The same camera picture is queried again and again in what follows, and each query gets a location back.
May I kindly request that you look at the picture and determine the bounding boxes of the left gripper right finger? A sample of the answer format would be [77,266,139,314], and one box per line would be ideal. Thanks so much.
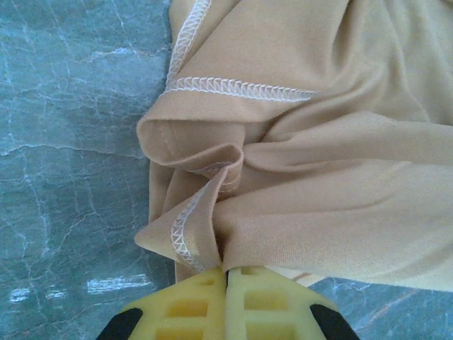
[226,265,362,340]

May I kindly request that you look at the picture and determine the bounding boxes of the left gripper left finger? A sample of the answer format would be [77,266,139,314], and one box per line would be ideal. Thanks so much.
[98,267,227,340]

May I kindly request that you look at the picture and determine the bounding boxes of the orange-tan t-shirt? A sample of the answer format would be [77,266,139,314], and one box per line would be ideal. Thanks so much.
[134,0,453,293]

